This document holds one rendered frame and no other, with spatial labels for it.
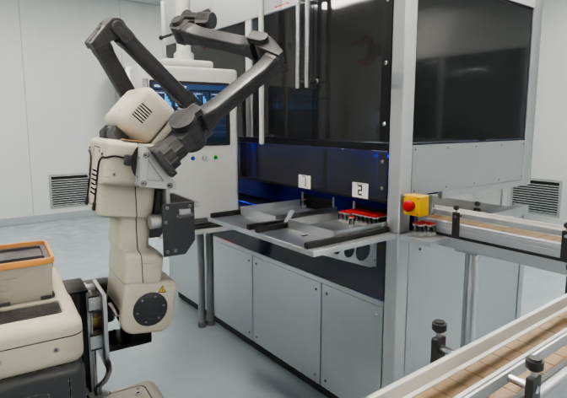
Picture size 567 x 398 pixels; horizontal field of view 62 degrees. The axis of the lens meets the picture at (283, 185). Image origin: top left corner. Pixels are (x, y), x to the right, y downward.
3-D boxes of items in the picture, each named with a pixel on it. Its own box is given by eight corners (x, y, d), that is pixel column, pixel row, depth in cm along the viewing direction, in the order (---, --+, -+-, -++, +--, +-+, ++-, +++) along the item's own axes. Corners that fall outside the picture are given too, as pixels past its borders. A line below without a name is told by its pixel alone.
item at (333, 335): (278, 271, 405) (278, 171, 393) (516, 372, 243) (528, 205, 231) (170, 298, 345) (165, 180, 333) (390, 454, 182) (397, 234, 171)
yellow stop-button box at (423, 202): (414, 212, 172) (415, 192, 171) (431, 214, 167) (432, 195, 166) (402, 214, 168) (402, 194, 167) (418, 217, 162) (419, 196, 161)
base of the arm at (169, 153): (140, 149, 130) (153, 152, 120) (163, 131, 133) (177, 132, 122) (159, 173, 133) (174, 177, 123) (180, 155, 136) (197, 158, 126)
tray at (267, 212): (299, 206, 228) (299, 199, 227) (337, 214, 207) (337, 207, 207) (240, 214, 207) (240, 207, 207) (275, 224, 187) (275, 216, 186)
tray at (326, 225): (349, 217, 201) (350, 209, 201) (398, 228, 181) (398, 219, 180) (288, 228, 181) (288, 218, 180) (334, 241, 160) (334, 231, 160)
